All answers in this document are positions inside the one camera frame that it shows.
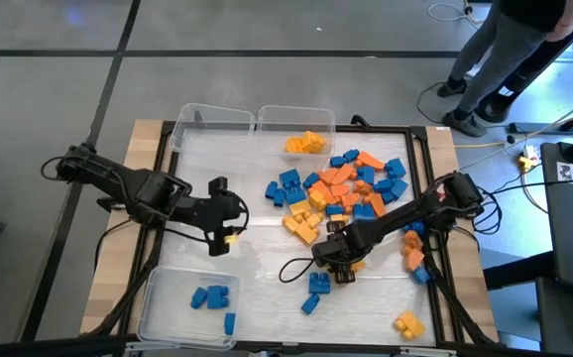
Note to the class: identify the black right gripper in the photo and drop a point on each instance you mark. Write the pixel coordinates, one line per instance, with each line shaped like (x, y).
(351, 245)

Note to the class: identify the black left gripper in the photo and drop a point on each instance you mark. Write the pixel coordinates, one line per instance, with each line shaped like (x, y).
(217, 210)

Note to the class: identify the small blue toy block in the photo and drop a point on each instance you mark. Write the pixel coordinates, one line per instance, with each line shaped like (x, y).
(229, 323)
(279, 198)
(271, 190)

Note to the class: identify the small orange toy block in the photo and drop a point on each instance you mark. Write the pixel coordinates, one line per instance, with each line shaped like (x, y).
(363, 187)

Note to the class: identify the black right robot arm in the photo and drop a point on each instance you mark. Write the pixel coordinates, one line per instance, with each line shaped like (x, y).
(415, 213)

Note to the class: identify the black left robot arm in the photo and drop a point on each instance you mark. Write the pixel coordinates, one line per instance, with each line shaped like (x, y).
(118, 183)

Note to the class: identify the orange wedge toy block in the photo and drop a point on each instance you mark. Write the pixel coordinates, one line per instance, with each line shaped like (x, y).
(370, 160)
(342, 174)

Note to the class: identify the clear plastic bin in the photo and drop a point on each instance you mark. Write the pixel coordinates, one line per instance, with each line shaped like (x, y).
(167, 322)
(212, 113)
(294, 116)

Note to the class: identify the yellow power plug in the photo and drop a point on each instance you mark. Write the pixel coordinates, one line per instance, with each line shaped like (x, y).
(524, 162)

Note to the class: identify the black power adapter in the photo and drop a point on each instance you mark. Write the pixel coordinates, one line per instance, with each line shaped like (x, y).
(516, 128)

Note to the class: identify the white power strip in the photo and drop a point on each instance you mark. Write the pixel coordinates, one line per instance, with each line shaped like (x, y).
(531, 150)

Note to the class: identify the person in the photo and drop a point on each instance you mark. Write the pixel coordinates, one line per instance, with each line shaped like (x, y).
(502, 54)

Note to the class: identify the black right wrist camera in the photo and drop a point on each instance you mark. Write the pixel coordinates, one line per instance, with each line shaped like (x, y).
(322, 254)

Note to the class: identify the black metal table frame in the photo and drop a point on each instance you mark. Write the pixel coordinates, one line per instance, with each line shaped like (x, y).
(390, 130)

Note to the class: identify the black frame clamp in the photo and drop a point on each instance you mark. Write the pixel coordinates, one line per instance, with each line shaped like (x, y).
(359, 120)

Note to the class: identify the silver frame bracket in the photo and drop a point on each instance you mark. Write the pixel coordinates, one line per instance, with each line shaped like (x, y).
(427, 352)

